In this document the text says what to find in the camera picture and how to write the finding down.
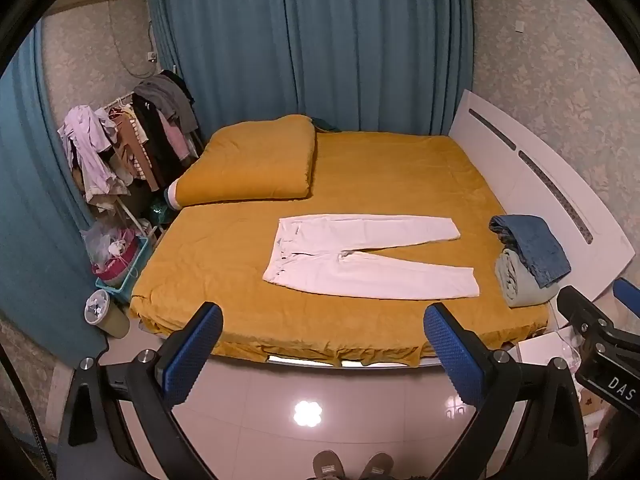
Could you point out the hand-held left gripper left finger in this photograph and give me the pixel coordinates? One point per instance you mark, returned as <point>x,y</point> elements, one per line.
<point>192,355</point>

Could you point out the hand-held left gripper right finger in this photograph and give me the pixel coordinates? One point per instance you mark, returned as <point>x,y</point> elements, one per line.
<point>450,355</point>

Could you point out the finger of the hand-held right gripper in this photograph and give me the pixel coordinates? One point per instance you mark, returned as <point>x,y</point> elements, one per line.
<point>580,307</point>
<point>627,291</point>

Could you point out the white pants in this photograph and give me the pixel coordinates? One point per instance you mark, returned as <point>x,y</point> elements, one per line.
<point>370,255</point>

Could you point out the white box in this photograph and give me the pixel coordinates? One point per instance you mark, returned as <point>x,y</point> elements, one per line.
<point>547,352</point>

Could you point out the folded light green blanket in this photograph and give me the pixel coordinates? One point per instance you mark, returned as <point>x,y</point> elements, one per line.
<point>517,282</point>

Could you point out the folded blue jeans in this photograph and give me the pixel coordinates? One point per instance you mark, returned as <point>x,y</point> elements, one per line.
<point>537,242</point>

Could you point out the olive trash can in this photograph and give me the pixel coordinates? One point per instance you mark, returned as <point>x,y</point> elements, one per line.
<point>105,312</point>

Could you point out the blue plastic basket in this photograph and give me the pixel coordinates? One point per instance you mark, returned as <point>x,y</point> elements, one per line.
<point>132,270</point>

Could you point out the person's right shoe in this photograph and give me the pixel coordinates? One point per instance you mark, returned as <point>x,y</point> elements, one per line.
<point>377,467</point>

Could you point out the person's shoe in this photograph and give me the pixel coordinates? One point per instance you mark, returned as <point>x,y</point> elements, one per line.
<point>327,467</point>
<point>377,467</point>

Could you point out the white headboard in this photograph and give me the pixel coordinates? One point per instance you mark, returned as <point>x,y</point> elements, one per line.
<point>530,175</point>

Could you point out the clear plastic bag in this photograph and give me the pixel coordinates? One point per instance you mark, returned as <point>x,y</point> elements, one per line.
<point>100,242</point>

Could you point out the white clothes rack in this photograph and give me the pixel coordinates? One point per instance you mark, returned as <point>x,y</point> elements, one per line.
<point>132,215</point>

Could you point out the person's left shoe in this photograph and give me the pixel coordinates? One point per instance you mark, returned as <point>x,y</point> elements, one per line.
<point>327,467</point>

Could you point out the bed with yellow sheet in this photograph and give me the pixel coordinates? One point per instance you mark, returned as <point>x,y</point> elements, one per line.
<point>400,175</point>

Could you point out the folded yellow quilt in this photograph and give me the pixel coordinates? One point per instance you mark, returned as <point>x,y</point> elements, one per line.
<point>255,165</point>

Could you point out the brown hanging garment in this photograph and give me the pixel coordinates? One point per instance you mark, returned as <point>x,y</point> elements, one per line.
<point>127,152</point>

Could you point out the pink hanging garment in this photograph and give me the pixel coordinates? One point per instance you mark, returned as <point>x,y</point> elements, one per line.
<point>176,142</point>

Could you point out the black hanging garment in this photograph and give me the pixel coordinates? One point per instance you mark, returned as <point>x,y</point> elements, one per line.
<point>152,145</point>

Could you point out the teal side curtain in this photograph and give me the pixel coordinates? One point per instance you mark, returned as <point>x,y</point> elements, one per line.
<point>35,200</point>

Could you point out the lilac hanging shirt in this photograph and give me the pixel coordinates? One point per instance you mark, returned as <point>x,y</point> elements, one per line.
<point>90,150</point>

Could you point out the grey hanging garment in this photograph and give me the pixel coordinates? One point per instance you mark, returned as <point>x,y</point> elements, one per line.
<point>165,95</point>

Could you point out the teal window curtain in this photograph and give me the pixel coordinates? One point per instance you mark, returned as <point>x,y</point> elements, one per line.
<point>310,40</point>

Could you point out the wall switch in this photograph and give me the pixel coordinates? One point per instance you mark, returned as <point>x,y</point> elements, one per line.
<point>520,26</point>

